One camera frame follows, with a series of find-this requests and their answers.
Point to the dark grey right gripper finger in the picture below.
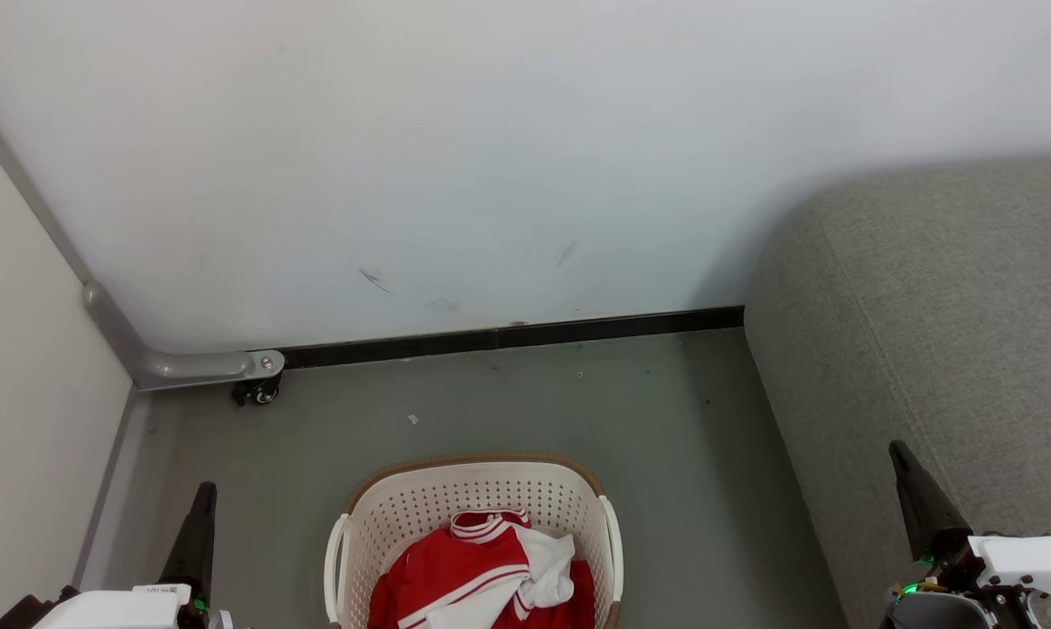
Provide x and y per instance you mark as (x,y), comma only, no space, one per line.
(927,515)

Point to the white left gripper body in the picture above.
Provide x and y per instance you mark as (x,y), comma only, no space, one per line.
(114,610)

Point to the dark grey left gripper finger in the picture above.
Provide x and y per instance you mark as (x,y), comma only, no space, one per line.
(195,550)

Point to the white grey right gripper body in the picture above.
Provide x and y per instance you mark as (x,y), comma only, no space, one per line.
(1023,563)

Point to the red white striped jersey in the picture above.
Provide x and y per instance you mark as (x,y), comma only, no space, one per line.
(481,568)

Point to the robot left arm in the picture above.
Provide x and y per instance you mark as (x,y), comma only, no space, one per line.
(18,613)

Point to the grey fabric sofa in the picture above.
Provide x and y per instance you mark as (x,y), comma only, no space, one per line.
(927,332)

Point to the black caster wheel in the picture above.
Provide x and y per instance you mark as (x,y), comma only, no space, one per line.
(263,393)

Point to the cream perforated plastic laundry basket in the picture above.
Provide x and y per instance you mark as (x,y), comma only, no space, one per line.
(455,494)

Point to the black baseboard strip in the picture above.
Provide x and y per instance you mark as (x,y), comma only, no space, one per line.
(490,339)

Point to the grey metal partition frame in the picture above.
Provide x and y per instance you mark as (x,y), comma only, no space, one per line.
(184,365)

